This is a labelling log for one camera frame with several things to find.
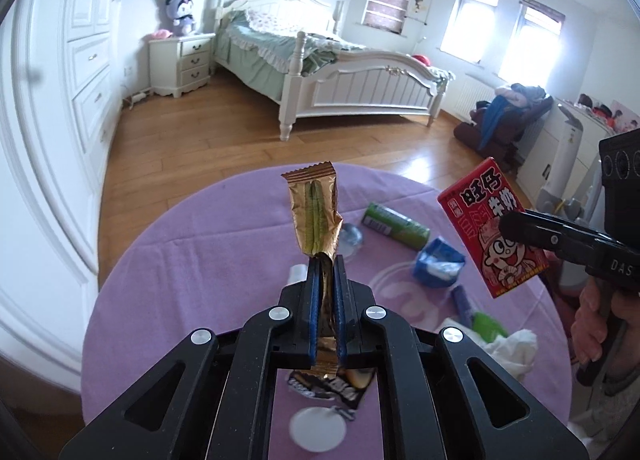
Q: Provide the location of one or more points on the gold snack wrapper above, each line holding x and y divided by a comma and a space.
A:
312, 210

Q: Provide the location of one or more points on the pink plush toy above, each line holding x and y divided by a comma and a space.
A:
161, 34

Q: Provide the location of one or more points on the white wooden bed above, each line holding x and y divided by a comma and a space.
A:
360, 85

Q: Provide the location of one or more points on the white wardrobe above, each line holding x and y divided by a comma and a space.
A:
50, 90

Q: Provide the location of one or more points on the pile of clothes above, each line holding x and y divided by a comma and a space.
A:
520, 92

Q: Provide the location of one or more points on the white cabinet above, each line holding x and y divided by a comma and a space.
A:
595, 140

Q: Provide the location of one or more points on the small white box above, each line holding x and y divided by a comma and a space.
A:
297, 274

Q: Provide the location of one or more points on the red plush toy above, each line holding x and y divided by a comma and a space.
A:
422, 60

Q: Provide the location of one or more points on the purple plush toy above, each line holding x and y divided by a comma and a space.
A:
181, 12

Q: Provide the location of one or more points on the pink photo card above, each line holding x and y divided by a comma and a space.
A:
625, 117

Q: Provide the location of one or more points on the green cylindrical can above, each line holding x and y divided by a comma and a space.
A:
395, 226

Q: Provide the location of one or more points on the green plastic packet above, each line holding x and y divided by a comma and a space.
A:
487, 325

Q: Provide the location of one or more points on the person's right forearm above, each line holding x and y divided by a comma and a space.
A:
620, 400

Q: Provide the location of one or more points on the blue cloth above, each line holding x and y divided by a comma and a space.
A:
497, 120

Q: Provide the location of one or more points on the blue paper package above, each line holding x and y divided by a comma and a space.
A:
435, 252

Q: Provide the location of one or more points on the white nightstand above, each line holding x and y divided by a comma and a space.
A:
182, 65

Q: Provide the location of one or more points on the purple tablecloth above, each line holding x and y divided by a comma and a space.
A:
200, 265

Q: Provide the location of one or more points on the clear plastic lid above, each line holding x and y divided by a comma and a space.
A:
351, 239

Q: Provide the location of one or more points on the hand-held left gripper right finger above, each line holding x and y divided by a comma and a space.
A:
341, 315

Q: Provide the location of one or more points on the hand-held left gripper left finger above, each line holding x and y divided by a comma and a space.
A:
313, 315

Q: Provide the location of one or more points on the wall scroll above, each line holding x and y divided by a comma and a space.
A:
418, 5

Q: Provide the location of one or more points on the white tissue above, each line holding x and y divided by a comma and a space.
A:
510, 350

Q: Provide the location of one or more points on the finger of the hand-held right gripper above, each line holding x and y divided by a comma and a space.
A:
550, 235

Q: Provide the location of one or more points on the person's right hand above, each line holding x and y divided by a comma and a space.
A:
590, 325

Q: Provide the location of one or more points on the small red drink carton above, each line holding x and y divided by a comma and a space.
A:
490, 240

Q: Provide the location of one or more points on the white round lid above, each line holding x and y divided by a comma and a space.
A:
317, 430

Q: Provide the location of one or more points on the black snack wrapper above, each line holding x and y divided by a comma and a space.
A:
325, 390

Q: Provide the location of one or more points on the white framed window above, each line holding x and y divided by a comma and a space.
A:
532, 45
475, 25

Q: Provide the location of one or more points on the brown massage chair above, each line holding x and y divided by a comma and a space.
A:
530, 120

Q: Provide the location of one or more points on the white tower air purifier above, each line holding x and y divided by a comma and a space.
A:
562, 160

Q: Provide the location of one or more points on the white radiator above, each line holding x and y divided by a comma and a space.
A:
475, 97

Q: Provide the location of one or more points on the white power strip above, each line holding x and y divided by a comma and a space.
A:
136, 99

